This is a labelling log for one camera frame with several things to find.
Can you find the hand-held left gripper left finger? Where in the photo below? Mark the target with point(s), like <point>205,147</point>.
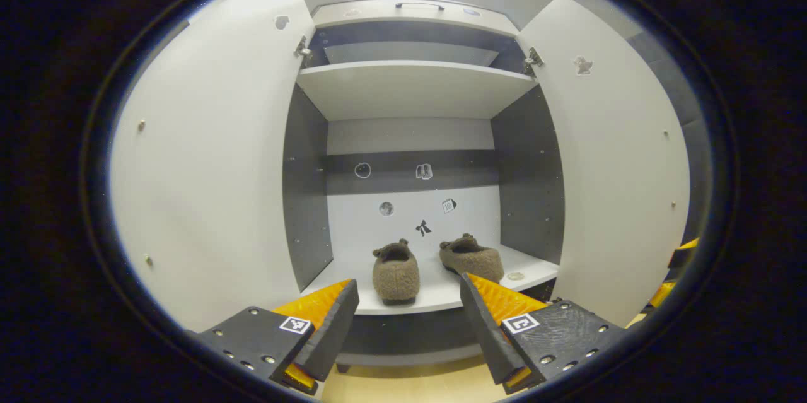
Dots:
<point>331,327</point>

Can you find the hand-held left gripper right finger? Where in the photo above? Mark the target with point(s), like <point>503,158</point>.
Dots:
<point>482,327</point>

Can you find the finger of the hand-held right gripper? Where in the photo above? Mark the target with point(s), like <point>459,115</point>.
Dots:
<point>684,255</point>
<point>663,294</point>

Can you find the brown fuzzy shoe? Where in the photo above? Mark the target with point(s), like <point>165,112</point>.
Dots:
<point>396,277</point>
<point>476,258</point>

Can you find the white cabinet door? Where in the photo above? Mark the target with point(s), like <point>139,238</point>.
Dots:
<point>611,169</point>
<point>214,169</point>

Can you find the grey white shoe cabinet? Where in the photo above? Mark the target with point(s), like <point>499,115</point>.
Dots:
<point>410,91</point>

